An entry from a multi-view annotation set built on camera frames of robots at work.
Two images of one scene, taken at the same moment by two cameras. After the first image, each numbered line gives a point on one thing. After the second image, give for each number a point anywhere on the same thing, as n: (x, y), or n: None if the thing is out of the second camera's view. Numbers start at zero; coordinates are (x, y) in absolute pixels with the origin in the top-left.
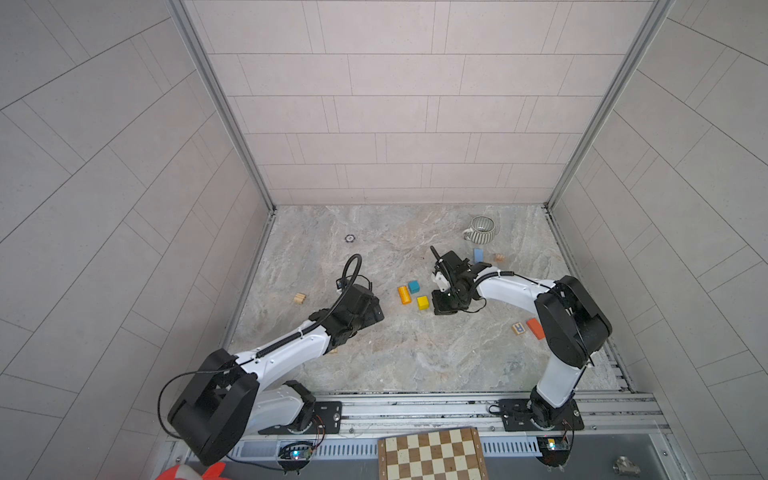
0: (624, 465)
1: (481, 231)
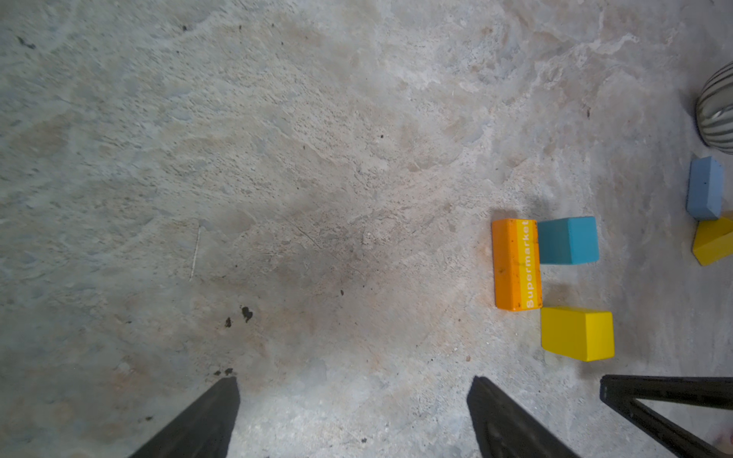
0: None
1: (714, 113)
